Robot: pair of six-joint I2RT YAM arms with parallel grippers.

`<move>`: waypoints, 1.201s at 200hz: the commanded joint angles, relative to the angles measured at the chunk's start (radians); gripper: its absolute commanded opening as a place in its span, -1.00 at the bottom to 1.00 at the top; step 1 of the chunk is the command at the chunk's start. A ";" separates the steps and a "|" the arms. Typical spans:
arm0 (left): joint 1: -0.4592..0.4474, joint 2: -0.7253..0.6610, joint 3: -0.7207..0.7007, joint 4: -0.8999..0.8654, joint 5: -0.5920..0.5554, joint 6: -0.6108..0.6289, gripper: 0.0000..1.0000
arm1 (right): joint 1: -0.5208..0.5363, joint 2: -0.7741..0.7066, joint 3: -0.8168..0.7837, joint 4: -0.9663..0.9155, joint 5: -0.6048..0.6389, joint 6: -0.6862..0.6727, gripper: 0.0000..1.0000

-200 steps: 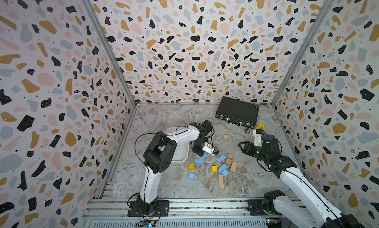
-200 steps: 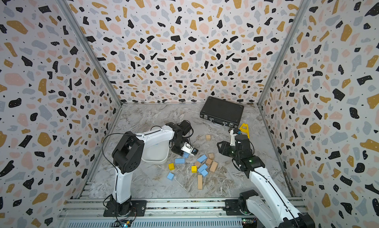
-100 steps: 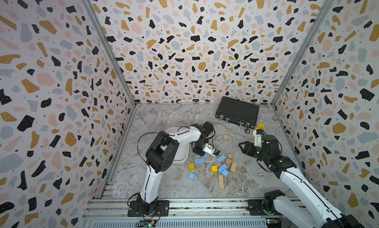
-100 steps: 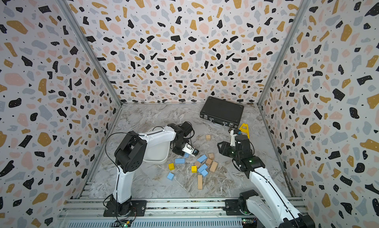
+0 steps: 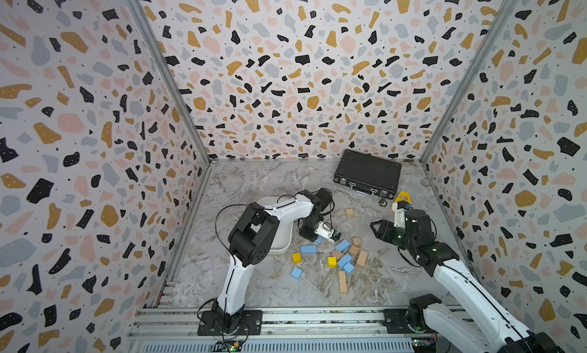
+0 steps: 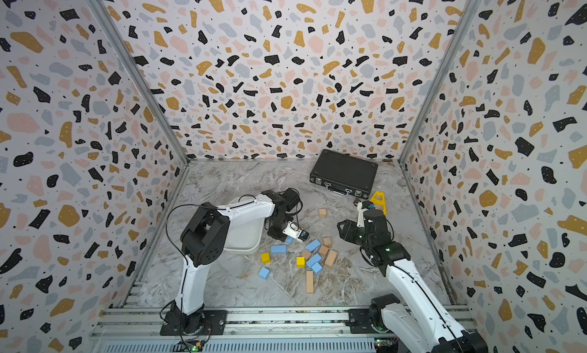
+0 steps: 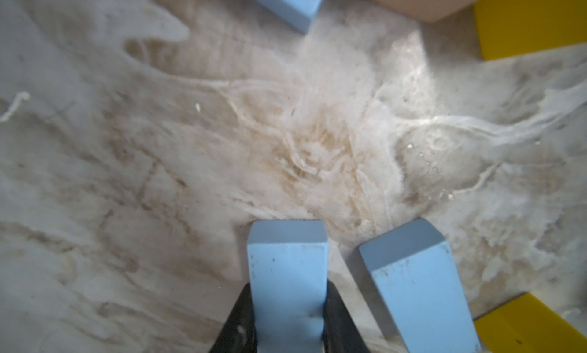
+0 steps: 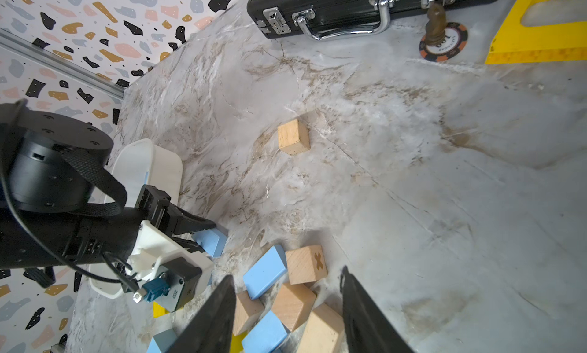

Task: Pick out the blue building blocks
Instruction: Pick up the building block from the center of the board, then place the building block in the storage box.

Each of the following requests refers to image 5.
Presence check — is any white rectangular tray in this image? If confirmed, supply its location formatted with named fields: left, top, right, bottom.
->
left=258, top=197, right=293, bottom=255

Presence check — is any blue cube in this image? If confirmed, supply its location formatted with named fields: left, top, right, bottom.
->
left=291, top=267, right=303, bottom=280

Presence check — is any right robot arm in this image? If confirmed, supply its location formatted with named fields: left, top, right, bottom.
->
left=370, top=203, right=558, bottom=352

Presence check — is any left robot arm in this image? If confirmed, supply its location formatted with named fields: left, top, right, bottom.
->
left=212, top=188, right=340, bottom=333

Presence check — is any yellow cube left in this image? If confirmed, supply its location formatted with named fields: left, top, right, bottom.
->
left=292, top=253, right=302, bottom=264

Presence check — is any yellow cube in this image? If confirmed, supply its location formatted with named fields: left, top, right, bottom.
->
left=327, top=256, right=337, bottom=268
left=292, top=253, right=302, bottom=264

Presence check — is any yellow plastic triangle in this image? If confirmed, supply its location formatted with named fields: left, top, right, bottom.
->
left=395, top=190, right=411, bottom=204

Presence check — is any yellow cube center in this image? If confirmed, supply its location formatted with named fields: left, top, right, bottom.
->
left=327, top=256, right=337, bottom=268

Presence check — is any blue block lower long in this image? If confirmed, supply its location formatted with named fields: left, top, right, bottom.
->
left=337, top=254, right=353, bottom=268

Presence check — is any wooden cube middle pile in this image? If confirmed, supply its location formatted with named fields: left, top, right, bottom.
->
left=348, top=245, right=361, bottom=258

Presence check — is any small blue block lower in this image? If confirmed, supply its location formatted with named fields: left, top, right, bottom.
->
left=342, top=262, right=355, bottom=274

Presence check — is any long wooden block front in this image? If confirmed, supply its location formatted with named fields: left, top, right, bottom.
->
left=338, top=270, right=348, bottom=294

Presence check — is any wooden block right pile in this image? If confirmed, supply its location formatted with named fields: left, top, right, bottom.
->
left=356, top=250, right=368, bottom=267

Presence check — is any black briefcase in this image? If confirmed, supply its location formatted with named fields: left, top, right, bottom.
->
left=333, top=149, right=402, bottom=200

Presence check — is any green lit circuit board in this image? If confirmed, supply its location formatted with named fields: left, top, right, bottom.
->
left=211, top=340, right=242, bottom=353

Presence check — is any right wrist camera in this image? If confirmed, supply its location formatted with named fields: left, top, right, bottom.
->
left=392, top=200, right=409, bottom=229

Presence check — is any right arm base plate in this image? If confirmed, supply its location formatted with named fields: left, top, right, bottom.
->
left=382, top=307, right=437, bottom=334

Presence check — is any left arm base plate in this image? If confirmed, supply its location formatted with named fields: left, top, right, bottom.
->
left=197, top=310, right=263, bottom=336

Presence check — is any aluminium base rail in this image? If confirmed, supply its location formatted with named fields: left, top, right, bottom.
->
left=128, top=307, right=462, bottom=352

